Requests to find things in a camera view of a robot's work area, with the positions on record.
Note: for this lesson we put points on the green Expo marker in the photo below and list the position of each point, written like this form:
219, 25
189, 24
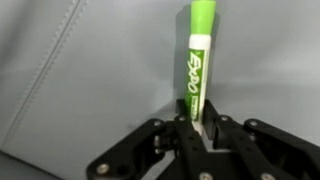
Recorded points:
197, 73

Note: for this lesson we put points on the blue chair holding mug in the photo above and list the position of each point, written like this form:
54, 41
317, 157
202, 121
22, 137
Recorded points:
100, 83

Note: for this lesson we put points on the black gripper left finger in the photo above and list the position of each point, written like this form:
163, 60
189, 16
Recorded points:
186, 146

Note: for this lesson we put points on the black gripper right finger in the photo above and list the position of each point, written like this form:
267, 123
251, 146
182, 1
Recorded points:
240, 143

